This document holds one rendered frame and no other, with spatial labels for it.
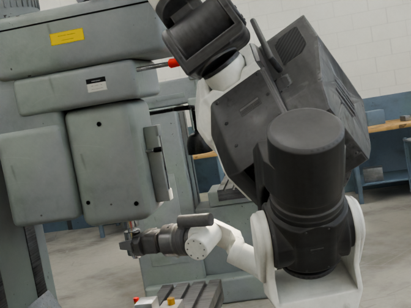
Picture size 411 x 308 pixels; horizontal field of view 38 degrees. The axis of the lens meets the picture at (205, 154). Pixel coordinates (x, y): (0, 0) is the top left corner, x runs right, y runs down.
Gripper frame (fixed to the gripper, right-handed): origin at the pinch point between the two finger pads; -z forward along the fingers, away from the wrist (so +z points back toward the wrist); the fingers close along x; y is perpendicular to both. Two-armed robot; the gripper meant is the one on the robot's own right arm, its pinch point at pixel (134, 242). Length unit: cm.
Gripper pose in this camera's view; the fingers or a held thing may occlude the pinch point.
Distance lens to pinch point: 171.7
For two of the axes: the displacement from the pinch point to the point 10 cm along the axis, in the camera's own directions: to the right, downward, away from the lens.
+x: -4.5, 1.7, -8.8
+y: 1.8, 9.8, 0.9
